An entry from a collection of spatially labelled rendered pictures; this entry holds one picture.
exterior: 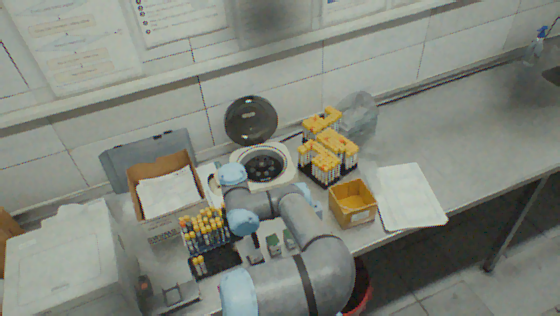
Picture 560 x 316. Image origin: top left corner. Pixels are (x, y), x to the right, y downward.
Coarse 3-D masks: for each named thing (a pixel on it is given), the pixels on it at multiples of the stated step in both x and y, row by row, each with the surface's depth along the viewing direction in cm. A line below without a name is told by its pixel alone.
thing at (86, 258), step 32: (64, 224) 121; (96, 224) 120; (32, 256) 114; (64, 256) 113; (96, 256) 112; (128, 256) 131; (32, 288) 107; (64, 288) 107; (96, 288) 106; (128, 288) 115
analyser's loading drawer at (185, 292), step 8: (192, 280) 134; (176, 288) 133; (184, 288) 132; (192, 288) 132; (152, 296) 131; (160, 296) 131; (168, 296) 131; (176, 296) 131; (184, 296) 131; (192, 296) 130; (200, 296) 131; (144, 304) 130; (152, 304) 129; (160, 304) 129; (168, 304) 129; (176, 304) 129; (144, 312) 128; (152, 312) 128; (160, 312) 127
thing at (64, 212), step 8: (96, 200) 158; (104, 200) 158; (64, 208) 150; (72, 208) 151; (80, 208) 150; (88, 208) 156; (96, 208) 156; (56, 216) 154; (64, 216) 150; (72, 216) 152; (48, 224) 152
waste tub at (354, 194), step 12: (360, 180) 153; (336, 192) 154; (348, 192) 157; (360, 192) 157; (336, 204) 148; (348, 204) 156; (360, 204) 156; (372, 204) 144; (336, 216) 152; (348, 216) 144; (360, 216) 146; (372, 216) 149; (348, 228) 149
